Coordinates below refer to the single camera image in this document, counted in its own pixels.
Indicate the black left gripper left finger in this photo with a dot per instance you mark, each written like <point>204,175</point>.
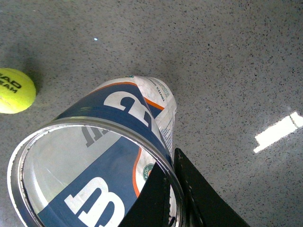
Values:
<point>151,209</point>

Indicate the Head Team yellow tennis ball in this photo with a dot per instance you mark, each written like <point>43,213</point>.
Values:
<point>17,91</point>

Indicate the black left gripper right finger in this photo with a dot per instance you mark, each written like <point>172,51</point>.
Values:
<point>204,207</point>

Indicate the blue white tennis ball can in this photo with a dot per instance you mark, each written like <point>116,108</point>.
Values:
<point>88,166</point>

